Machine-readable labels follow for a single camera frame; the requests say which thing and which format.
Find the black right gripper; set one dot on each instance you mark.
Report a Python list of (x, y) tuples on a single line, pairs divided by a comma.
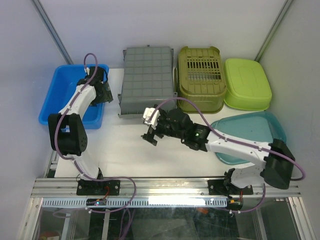
[(149, 136)]

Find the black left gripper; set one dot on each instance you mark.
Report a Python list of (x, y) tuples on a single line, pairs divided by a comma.
[(107, 96)]

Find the blue plastic tub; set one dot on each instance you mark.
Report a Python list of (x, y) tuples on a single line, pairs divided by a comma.
[(61, 90)]

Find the grey plastic crate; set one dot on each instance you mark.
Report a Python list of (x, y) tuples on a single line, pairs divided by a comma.
[(148, 79)]

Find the olive green slotted basket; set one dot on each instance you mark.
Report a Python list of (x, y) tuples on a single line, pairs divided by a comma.
[(199, 77)]

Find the lime green plastic basin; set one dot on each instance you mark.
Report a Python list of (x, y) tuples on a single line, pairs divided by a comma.
[(247, 85)]

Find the teal transparent tub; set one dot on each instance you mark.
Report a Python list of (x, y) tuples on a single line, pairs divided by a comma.
[(262, 126)]

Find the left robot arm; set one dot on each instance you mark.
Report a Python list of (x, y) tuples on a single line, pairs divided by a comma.
[(67, 132)]

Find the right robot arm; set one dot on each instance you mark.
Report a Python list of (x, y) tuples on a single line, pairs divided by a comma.
[(272, 162)]

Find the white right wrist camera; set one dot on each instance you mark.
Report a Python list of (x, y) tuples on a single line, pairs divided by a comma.
[(150, 117)]

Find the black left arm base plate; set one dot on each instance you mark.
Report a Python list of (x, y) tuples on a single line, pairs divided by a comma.
[(97, 188)]

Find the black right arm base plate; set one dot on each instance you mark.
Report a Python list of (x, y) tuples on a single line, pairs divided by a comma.
[(222, 187)]

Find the left aluminium corner post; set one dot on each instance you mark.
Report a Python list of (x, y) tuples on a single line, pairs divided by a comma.
[(38, 6)]

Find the aluminium corner post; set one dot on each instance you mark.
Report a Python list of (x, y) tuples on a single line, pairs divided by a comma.
[(273, 29), (38, 6)]

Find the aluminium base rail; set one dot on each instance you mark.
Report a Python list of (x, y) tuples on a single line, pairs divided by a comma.
[(145, 187)]

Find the white slotted cable duct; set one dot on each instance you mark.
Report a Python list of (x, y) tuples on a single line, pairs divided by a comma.
[(137, 202)]

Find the right aluminium corner post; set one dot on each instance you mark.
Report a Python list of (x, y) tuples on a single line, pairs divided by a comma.
[(273, 29)]

